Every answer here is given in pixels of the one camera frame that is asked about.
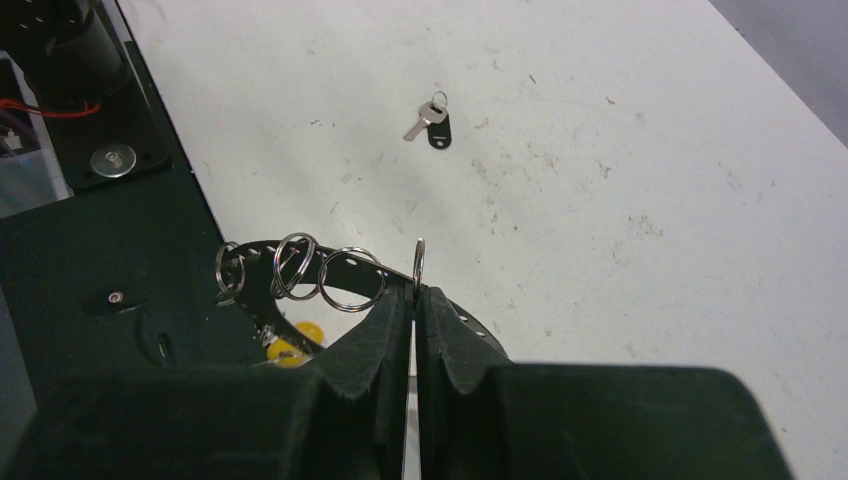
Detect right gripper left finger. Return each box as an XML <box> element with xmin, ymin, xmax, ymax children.
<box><xmin>3</xmin><ymin>288</ymin><xmax>412</xmax><ymax>479</ymax></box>

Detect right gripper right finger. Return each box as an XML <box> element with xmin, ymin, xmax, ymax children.
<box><xmin>415</xmin><ymin>288</ymin><xmax>791</xmax><ymax>479</ymax></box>

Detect yellow key tag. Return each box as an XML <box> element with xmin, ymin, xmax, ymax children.
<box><xmin>262</xmin><ymin>322</ymin><xmax>325</xmax><ymax>368</ymax></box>

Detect large perforated metal keyring disc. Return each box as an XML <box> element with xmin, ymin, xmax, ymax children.
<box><xmin>213</xmin><ymin>231</ymin><xmax>510</xmax><ymax>362</ymax></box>

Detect key with black tag left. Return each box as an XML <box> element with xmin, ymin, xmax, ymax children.
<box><xmin>403</xmin><ymin>91</ymin><xmax>452</xmax><ymax>150</ymax></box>

